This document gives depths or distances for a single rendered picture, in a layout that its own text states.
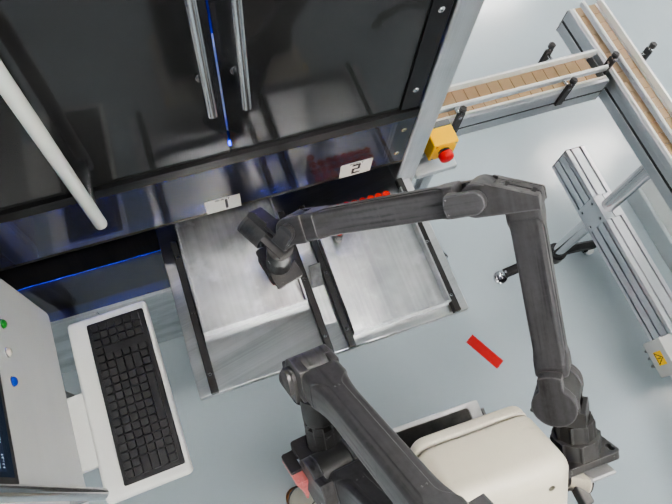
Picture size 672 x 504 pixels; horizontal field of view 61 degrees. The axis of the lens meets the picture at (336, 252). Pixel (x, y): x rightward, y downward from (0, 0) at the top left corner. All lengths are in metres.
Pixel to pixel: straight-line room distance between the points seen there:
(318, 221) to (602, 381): 1.76
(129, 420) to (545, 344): 0.95
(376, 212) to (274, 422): 1.36
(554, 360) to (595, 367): 1.55
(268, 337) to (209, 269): 0.23
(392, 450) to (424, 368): 1.62
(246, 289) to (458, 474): 0.75
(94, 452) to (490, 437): 0.93
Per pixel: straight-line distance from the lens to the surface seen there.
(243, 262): 1.48
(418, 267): 1.51
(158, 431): 1.46
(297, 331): 1.42
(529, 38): 3.38
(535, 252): 0.99
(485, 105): 1.76
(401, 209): 1.02
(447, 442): 0.96
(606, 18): 2.16
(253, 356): 1.40
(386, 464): 0.73
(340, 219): 1.08
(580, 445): 1.14
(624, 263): 2.19
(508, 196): 0.95
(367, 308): 1.44
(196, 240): 1.51
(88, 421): 1.53
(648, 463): 2.65
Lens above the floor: 2.25
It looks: 66 degrees down
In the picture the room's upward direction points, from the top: 12 degrees clockwise
